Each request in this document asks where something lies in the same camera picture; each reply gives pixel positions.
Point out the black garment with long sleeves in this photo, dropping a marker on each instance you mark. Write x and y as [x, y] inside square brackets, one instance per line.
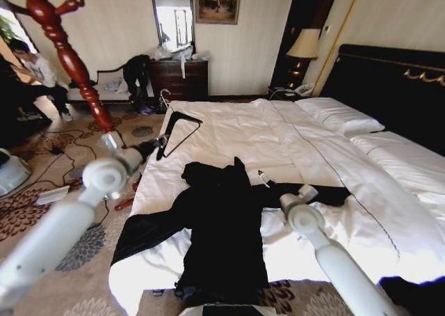
[222, 225]

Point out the dark wooden dresser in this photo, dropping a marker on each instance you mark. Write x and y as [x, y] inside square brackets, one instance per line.
[187, 81]

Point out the black clothing heap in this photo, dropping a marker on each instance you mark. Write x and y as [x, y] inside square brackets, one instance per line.
[135, 72]

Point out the red wooden coat rack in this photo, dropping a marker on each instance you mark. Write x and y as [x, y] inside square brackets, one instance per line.
[69, 58]

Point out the person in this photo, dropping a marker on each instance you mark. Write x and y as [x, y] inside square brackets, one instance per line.
[38, 72]

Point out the white robot front shell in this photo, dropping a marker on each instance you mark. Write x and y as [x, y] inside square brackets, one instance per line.
[226, 310]

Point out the small black garment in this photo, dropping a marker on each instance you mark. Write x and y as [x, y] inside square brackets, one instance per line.
[417, 295]

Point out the white paper stack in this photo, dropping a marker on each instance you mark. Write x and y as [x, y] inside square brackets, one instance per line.
[52, 195]

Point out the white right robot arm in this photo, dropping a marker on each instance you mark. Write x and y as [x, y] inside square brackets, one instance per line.
[333, 253]

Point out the framed painting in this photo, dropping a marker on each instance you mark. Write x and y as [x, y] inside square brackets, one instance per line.
[217, 1]

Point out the white pillow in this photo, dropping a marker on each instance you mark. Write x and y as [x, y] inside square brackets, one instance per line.
[337, 116]
[403, 163]

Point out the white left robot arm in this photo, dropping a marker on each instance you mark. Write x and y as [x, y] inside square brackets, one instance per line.
[66, 222]

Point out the white bed duvet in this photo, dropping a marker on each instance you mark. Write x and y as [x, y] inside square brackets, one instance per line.
[243, 135]

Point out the black clothes hanger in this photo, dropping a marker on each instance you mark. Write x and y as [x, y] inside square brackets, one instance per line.
[174, 126]

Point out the white plastic machine shell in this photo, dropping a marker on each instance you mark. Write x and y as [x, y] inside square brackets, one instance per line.
[12, 175]

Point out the wall mirror with dark frame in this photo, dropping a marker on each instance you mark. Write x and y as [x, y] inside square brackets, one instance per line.
[172, 16]

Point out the table lamp with beige shade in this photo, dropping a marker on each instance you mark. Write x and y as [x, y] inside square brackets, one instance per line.
[303, 44]

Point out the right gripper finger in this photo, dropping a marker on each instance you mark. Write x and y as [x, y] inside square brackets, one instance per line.
[265, 179]

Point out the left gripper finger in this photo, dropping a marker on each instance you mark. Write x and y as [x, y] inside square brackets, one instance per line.
[163, 139]
[160, 149]

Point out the dark bed headboard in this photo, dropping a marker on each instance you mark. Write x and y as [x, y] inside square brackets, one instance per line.
[382, 86]

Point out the green potted plant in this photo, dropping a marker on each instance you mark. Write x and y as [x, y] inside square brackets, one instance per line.
[6, 29]

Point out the white plastic bags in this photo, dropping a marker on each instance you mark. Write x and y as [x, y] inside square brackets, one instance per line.
[167, 53]

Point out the white upholstered bench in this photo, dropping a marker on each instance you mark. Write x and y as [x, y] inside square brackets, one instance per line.
[111, 86]

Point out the white desk telephone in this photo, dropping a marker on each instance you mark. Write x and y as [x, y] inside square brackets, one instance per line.
[303, 89]

